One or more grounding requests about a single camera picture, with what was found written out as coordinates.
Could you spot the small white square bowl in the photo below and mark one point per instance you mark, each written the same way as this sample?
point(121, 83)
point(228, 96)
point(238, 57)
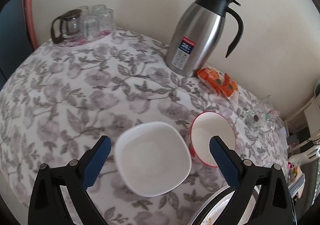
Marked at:
point(152, 158)

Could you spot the smartphone on stand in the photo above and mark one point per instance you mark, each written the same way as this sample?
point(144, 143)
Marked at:
point(297, 186)

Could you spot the white plate black rim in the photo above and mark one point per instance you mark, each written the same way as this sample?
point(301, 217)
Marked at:
point(217, 205)

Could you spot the grey floral tablecloth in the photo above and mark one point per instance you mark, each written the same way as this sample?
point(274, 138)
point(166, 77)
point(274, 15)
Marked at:
point(58, 103)

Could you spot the glass teapot black handle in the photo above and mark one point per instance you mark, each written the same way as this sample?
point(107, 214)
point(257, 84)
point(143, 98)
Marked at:
point(69, 26)

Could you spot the small clear glass cups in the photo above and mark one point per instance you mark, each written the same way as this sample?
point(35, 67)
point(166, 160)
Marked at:
point(96, 22)

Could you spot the orange snack packet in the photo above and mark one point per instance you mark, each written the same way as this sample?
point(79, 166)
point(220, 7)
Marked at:
point(225, 86)

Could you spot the white lattice chair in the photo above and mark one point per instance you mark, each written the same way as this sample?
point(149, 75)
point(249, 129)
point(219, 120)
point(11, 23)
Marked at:
point(310, 155)

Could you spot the white power strip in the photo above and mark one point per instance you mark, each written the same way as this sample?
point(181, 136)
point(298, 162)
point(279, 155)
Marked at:
point(283, 133)

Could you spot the white side shelf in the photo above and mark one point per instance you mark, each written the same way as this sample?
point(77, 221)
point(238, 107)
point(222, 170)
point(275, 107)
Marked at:
point(305, 117)

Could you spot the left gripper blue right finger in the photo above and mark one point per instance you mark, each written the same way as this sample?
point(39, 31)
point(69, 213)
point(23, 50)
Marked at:
point(227, 160)

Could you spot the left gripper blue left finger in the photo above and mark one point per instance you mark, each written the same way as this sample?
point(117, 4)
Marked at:
point(93, 161)

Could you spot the stainless steel thermos jug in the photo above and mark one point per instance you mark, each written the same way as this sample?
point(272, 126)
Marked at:
point(197, 34)

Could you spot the clear glass mug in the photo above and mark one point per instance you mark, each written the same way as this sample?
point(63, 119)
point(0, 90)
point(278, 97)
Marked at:
point(263, 116)

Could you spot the stainless steel plate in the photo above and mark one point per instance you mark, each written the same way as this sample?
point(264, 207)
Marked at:
point(196, 217)

